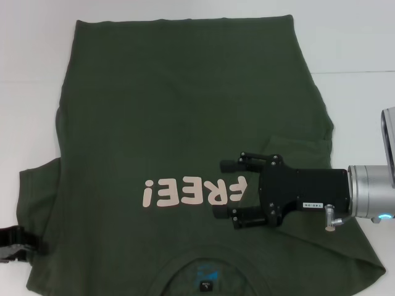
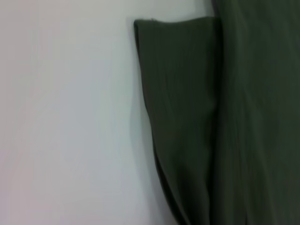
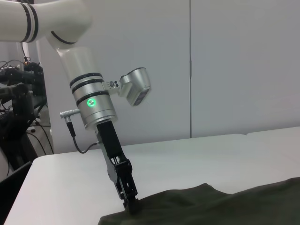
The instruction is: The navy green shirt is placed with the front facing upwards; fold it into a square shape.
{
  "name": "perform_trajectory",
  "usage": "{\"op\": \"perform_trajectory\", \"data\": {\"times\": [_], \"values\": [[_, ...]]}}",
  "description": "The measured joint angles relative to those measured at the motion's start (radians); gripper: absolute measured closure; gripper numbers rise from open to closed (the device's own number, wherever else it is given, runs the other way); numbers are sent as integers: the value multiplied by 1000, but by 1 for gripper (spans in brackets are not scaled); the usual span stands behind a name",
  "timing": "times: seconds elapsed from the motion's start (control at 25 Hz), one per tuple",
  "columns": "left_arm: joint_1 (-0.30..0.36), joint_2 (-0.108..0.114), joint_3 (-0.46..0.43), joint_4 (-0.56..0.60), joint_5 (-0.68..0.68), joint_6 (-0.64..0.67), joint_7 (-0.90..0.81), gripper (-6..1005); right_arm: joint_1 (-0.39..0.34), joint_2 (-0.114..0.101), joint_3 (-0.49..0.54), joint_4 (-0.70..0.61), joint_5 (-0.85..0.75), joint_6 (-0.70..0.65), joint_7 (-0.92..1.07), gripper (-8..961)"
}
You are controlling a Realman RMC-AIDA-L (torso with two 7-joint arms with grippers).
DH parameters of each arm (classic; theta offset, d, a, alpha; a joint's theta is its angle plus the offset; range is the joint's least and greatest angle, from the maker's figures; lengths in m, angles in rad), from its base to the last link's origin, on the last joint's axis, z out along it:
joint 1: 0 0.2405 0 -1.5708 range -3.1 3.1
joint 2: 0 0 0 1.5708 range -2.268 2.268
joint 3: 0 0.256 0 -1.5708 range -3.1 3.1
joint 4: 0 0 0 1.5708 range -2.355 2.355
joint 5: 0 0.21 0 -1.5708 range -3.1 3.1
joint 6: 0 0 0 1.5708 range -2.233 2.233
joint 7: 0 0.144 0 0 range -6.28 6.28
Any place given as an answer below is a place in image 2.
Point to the dark green FREE! t-shirt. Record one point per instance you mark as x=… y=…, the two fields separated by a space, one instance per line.
x=187 y=93

